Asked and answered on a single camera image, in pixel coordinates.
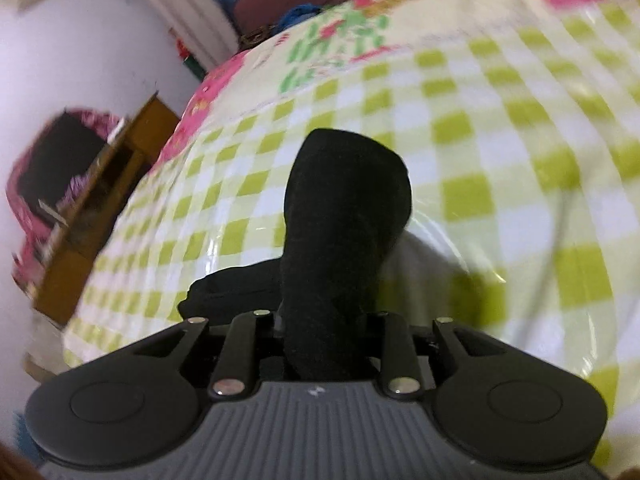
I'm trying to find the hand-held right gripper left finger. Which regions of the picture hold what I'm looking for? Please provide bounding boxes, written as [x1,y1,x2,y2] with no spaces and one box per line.
[132,309,276,402]

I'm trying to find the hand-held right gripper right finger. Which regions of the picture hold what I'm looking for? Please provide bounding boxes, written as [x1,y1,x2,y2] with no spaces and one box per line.
[374,310,507,402]

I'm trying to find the black pants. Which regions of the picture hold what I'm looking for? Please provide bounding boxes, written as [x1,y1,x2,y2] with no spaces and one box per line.
[177,128,413,383]

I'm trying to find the wooden cabinet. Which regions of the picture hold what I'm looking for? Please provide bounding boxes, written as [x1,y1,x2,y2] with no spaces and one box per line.
[32,92,181,326]

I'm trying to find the checkered printed blanket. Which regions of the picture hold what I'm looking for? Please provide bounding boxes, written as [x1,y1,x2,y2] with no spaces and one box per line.
[62,0,640,480]

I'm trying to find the pink patterned bag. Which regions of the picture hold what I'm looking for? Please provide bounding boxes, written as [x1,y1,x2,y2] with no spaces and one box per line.
[5,107,126,291]

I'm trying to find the red green object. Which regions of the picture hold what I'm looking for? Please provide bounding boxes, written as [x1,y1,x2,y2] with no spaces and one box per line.
[167,27,208,81]

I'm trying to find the pale curtain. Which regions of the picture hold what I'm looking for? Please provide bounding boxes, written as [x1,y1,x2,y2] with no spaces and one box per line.
[145,0,241,68]

